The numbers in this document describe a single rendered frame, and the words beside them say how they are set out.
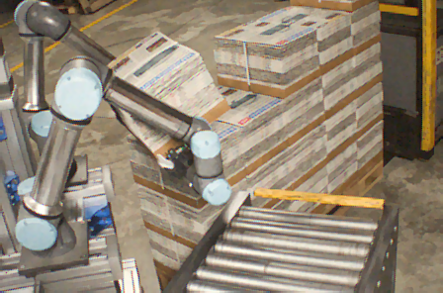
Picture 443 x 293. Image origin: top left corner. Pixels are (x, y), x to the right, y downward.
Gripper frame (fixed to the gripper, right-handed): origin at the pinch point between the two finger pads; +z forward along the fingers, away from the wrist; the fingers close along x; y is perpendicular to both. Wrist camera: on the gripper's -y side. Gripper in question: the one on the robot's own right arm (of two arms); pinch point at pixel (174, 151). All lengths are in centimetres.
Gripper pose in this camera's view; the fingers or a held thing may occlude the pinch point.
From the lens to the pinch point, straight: 197.8
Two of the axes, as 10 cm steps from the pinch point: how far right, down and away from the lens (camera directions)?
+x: -7.9, 5.9, -1.9
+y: -4.3, -7.4, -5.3
